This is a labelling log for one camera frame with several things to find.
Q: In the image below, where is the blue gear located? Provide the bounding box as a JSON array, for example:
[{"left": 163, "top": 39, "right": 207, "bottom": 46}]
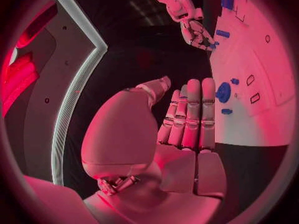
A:
[{"left": 215, "top": 81, "right": 233, "bottom": 104}]

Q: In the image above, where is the white task board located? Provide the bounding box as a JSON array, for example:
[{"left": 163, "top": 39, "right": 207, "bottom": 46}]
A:
[{"left": 208, "top": 0, "right": 298, "bottom": 147}]

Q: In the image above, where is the blue cylinder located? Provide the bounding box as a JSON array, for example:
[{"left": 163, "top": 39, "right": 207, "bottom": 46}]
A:
[{"left": 215, "top": 29, "right": 231, "bottom": 38}]

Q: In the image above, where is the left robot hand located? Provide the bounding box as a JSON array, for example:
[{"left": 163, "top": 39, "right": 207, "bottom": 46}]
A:
[{"left": 81, "top": 76, "right": 227, "bottom": 224}]

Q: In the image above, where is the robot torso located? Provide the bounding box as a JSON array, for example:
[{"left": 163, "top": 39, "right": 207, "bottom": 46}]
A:
[{"left": 1, "top": 0, "right": 110, "bottom": 187}]

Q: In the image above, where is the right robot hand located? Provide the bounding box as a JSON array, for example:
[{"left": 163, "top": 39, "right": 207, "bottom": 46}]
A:
[{"left": 180, "top": 19, "right": 217, "bottom": 51}]

